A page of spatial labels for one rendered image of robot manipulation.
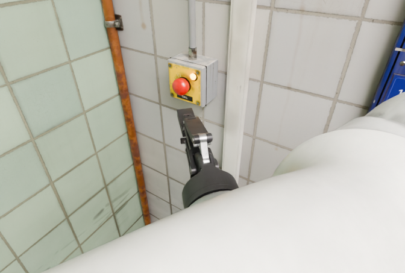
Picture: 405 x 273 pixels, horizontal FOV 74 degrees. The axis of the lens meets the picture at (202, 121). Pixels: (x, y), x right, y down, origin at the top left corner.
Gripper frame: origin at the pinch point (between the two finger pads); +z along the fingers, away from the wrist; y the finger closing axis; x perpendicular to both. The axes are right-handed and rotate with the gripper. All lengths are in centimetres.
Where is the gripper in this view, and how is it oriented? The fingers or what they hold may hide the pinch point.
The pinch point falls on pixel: (187, 121)
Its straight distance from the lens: 49.5
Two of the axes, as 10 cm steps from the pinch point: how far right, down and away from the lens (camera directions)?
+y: 0.0, 8.3, 5.6
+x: 9.8, -1.2, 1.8
